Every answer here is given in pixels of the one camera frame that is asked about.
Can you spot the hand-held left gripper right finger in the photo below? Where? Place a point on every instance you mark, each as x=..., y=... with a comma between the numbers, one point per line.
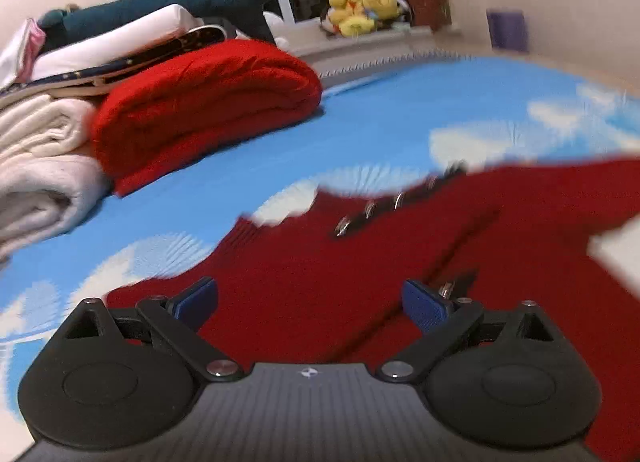
x=426, y=307

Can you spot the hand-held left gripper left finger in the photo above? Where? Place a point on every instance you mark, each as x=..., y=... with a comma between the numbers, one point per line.
x=196, y=303

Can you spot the dark red knit cardigan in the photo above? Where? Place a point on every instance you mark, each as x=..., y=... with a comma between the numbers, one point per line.
x=380, y=262

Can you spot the folded bright red sweater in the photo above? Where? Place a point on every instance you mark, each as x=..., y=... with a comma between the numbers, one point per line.
x=200, y=107

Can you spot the blue cloud print bedsheet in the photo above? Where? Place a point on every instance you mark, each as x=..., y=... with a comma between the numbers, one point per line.
x=380, y=112

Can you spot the folded cream white blanket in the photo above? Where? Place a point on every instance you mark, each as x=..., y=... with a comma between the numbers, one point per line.
x=40, y=157

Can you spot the navy patterned folded garment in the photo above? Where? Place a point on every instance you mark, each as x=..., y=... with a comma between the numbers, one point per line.
x=115, y=64

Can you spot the purple box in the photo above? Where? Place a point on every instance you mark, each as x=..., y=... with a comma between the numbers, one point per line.
x=507, y=29

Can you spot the dark teal shark plush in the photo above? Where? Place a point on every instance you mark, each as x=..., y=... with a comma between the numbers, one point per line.
x=165, y=4

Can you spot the yellow plush toys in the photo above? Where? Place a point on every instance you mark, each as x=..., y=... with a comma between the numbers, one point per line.
x=362, y=9

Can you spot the pink and white cloth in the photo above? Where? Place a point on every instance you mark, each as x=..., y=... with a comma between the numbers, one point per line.
x=22, y=49

